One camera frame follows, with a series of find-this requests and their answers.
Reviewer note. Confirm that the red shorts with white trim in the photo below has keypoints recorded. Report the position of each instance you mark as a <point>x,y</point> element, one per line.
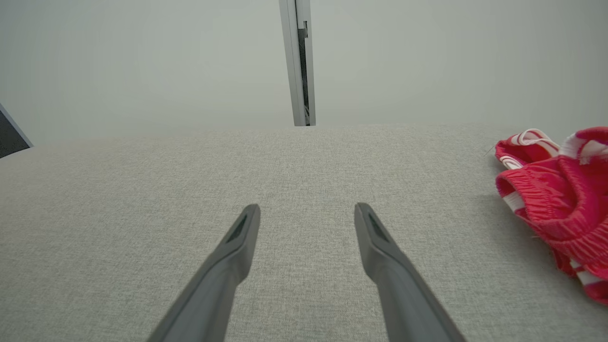
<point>565,199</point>

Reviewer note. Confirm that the grey metal partition post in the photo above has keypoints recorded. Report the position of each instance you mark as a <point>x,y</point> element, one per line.
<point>292,61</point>

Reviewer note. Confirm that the red jersey with white trim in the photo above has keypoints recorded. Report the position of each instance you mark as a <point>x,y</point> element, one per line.
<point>522,149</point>

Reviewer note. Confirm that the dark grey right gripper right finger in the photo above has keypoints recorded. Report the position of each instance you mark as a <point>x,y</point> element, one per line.
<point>403,294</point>

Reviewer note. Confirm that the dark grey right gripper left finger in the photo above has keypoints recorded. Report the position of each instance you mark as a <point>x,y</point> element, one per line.
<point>213,285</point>

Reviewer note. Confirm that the dark panel with grey edge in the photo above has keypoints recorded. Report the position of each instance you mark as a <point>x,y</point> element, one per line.
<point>8,137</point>

